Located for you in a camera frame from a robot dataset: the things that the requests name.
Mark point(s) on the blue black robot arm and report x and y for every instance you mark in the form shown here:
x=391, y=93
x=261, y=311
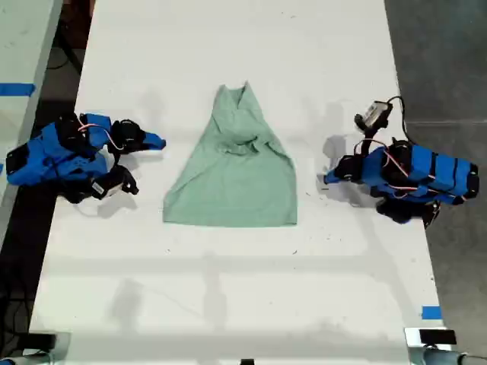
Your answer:
x=68, y=163
x=437, y=171

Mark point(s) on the pale green T-shirt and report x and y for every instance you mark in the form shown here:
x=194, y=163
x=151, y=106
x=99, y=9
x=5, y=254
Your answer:
x=232, y=182

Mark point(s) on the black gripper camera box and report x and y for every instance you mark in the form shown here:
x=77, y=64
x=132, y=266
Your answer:
x=374, y=114
x=114, y=184

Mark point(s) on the pale side table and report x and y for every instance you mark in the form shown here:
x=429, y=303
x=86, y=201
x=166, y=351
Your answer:
x=19, y=45

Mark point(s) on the long blue tape strip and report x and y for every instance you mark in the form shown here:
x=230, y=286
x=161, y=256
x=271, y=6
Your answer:
x=17, y=89

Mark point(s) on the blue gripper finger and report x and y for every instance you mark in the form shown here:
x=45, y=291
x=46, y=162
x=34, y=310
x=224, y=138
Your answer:
x=146, y=145
x=335, y=172
x=335, y=180
x=146, y=136

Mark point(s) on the short blue tape strip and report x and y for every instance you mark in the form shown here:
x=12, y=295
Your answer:
x=431, y=312

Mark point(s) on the short black camera stalk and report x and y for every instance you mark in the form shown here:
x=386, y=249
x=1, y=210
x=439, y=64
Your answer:
x=115, y=159
x=370, y=134

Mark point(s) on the small black box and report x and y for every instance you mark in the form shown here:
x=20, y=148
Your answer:
x=42, y=341
x=437, y=336

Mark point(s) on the grey cylinder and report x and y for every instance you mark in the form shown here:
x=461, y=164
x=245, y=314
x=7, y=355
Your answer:
x=437, y=358

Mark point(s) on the white mounting bracket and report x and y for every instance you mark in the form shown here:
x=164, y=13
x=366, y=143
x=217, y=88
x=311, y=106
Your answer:
x=411, y=338

